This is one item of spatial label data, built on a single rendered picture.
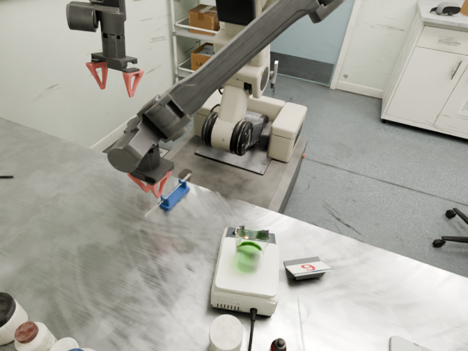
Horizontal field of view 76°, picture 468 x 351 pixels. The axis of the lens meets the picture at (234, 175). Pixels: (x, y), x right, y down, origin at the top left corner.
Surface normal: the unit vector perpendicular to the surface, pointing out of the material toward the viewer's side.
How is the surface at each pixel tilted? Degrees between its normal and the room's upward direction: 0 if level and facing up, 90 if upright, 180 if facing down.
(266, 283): 0
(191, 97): 73
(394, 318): 0
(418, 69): 90
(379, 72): 90
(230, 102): 64
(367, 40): 90
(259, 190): 0
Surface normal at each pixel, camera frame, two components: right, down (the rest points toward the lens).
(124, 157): -0.17, 0.64
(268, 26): 0.19, 0.40
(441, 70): -0.39, 0.59
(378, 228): 0.06, -0.75
